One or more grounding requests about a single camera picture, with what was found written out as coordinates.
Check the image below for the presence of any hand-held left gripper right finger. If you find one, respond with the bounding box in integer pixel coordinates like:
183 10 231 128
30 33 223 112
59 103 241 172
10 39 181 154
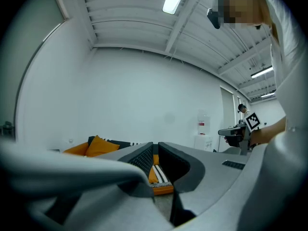
157 141 267 227

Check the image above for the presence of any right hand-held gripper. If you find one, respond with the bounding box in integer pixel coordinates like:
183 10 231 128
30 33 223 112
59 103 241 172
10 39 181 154
218 112 262 156

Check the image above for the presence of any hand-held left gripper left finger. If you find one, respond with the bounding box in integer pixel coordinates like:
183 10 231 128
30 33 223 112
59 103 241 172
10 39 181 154
0 138 155 198

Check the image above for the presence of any large orange cushion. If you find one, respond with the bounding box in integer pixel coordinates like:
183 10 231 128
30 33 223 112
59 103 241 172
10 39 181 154
85 135 120 158

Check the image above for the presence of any orange black white patterned sofa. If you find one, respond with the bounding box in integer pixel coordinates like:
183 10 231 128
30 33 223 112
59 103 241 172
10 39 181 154
63 135 174 196

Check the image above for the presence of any person's right forearm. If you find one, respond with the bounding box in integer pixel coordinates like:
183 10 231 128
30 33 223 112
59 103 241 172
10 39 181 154
250 116 287 149

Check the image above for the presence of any grey window panel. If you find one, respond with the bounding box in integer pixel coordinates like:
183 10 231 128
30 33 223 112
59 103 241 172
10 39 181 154
219 86 235 135

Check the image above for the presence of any water bottle with red label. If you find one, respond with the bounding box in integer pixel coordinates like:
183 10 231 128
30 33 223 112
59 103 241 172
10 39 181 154
197 109 212 136

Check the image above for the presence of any white water dispenser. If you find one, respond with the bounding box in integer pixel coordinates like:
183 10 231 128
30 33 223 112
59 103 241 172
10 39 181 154
194 134 214 152

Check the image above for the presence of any person's white shirt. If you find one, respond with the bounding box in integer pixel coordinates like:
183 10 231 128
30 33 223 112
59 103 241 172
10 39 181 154
240 0 308 231

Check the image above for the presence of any person's head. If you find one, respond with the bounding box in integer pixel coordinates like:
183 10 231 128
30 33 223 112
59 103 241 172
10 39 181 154
217 0 274 30

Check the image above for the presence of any black head-mounted camera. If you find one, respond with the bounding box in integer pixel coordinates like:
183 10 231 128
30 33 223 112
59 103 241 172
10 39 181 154
206 7 222 30

